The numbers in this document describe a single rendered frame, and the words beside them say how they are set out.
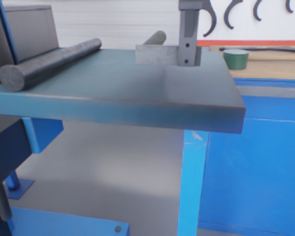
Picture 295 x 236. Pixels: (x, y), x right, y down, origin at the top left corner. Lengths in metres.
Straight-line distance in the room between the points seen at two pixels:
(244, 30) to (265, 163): 1.24
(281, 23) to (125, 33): 1.26
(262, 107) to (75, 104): 0.84
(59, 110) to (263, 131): 0.91
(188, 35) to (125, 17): 1.89
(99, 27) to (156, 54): 1.95
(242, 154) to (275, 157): 0.14
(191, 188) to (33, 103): 0.47
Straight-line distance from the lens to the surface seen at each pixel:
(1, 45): 0.53
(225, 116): 0.38
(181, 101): 0.37
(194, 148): 0.62
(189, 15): 0.34
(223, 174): 1.27
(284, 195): 1.40
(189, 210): 0.77
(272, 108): 1.11
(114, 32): 2.28
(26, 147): 0.51
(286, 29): 2.25
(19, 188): 1.97
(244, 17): 2.16
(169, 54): 0.38
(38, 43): 0.78
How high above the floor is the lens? 1.21
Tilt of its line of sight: 27 degrees down
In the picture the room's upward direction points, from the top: 1 degrees counter-clockwise
